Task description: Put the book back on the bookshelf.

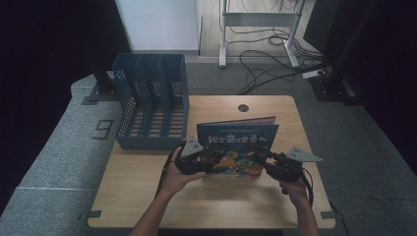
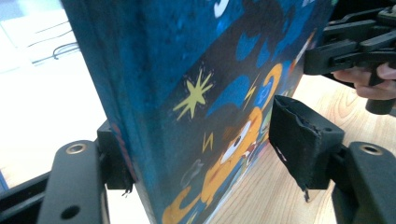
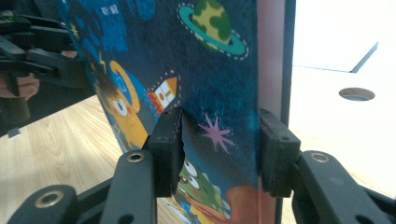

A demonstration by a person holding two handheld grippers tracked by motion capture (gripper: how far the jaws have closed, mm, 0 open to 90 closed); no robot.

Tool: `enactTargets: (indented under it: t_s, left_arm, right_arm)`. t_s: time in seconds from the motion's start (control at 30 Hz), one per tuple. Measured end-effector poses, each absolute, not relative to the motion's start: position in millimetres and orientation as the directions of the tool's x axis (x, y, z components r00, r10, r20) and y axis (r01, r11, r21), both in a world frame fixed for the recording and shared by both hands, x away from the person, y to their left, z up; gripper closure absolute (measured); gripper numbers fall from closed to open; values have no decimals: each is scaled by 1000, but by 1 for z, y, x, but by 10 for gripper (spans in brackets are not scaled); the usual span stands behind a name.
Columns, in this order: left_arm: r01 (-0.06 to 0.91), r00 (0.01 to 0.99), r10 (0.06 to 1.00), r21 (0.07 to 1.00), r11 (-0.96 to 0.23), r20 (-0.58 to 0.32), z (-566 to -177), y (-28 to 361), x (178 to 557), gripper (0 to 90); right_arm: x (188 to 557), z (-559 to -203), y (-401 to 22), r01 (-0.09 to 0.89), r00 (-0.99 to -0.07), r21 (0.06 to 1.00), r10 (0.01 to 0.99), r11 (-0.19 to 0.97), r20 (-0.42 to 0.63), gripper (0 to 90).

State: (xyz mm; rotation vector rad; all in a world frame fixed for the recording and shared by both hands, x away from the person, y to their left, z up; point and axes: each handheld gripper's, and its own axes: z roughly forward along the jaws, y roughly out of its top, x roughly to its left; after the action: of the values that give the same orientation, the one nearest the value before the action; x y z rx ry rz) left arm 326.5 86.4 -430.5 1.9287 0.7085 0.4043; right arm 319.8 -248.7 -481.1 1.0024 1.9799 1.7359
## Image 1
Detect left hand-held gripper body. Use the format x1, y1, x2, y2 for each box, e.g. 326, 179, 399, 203
174, 135, 211, 176

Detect white metal desk frame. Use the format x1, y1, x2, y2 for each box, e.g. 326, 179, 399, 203
218, 0, 307, 69

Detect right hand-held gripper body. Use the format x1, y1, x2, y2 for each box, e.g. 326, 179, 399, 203
264, 146, 325, 184

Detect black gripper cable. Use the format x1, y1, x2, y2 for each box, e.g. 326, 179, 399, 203
299, 166, 315, 208
154, 140, 187, 199

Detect person's left hand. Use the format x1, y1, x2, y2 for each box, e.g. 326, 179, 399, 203
161, 145, 208, 199

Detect black metal stand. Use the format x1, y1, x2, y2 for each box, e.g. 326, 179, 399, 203
307, 0, 378, 106
81, 53, 123, 106

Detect white panel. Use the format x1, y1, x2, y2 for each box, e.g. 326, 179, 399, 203
114, 0, 202, 54

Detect grey tape piece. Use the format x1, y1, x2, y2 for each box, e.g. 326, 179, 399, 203
78, 209, 103, 222

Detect blue cartoon picture book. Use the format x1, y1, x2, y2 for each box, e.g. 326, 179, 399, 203
195, 115, 280, 179

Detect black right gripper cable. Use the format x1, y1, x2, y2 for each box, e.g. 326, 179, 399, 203
299, 166, 315, 208

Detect grey felt mat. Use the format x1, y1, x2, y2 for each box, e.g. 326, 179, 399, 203
0, 62, 417, 236

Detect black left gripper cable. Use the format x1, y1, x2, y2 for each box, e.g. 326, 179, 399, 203
154, 140, 187, 199

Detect blue perforated file rack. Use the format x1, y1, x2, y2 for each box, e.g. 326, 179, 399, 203
111, 52, 191, 152

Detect person's right hand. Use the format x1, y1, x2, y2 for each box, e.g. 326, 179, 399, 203
277, 177, 310, 207

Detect white power strip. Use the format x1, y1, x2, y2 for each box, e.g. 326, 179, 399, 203
301, 69, 327, 81

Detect black floor cables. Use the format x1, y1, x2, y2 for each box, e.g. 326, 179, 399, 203
225, 0, 330, 96

